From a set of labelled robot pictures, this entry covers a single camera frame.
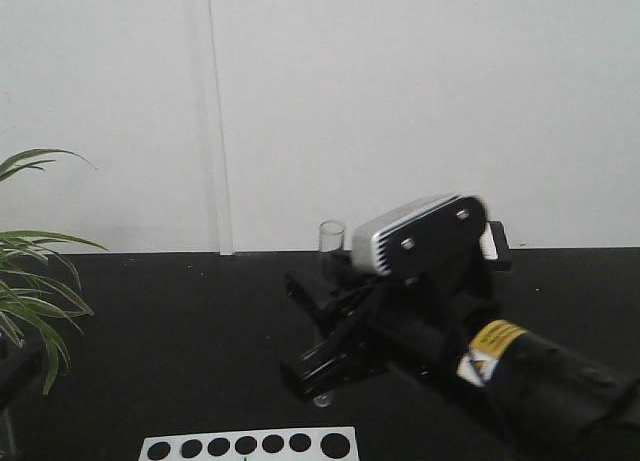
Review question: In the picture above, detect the white wall cable conduit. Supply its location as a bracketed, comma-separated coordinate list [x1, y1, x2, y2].
[204, 0, 235, 258]

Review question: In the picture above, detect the green spider plant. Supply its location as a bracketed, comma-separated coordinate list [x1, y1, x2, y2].
[0, 148, 110, 397]

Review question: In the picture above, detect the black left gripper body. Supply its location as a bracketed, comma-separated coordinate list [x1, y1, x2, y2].
[1, 343, 43, 410]

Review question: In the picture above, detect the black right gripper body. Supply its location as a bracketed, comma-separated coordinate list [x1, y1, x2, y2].
[322, 253, 501, 381]

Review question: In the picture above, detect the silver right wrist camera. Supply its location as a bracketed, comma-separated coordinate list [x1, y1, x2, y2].
[351, 195, 487, 277]

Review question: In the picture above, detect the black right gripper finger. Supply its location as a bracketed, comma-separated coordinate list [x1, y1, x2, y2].
[278, 339, 389, 402]
[285, 269, 343, 331]

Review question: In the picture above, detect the short glass test tube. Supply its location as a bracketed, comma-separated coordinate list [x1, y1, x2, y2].
[0, 408, 17, 460]

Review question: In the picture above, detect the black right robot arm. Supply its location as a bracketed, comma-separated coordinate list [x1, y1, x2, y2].
[281, 252, 639, 460]

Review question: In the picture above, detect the white test tube rack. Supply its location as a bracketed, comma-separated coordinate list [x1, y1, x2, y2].
[138, 426, 360, 461]

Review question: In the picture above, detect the white wall power socket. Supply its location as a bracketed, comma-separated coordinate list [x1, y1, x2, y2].
[480, 221, 512, 272]

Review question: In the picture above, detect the wide glass test tube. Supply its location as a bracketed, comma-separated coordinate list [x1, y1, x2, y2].
[314, 219, 346, 408]

